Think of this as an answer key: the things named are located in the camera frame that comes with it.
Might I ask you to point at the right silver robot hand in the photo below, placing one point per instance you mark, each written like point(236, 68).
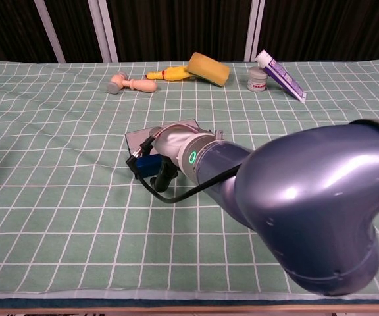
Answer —
point(171, 143)

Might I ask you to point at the dark blue glasses case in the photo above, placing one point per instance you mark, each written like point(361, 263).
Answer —
point(137, 138)

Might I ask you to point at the right purple robot arm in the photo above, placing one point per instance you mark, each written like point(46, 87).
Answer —
point(308, 197)

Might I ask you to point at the pink wooden toy hammer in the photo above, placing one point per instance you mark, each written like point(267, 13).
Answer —
point(143, 86)

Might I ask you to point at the yellow rubber chicken toy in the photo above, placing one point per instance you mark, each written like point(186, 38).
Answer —
point(173, 73)

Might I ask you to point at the yellow sponge block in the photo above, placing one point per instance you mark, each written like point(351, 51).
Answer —
point(209, 69)

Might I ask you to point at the small white cream jar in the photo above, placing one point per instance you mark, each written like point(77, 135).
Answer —
point(257, 82)

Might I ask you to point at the dark pleated curtain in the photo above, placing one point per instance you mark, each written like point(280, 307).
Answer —
point(176, 26)

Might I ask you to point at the green checked tablecloth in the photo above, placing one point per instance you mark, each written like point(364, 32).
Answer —
point(77, 214)

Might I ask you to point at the purple white toothpaste tube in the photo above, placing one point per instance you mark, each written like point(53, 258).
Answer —
point(281, 76)

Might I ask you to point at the dark blue underlay cloth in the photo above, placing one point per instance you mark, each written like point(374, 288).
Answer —
point(189, 303)

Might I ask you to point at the wide white frame post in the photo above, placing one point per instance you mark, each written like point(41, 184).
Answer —
point(105, 33)

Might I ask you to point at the white double frame post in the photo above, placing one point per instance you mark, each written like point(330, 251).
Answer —
point(253, 33)

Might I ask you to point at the thin white frame post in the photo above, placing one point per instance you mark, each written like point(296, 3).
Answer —
point(49, 33)

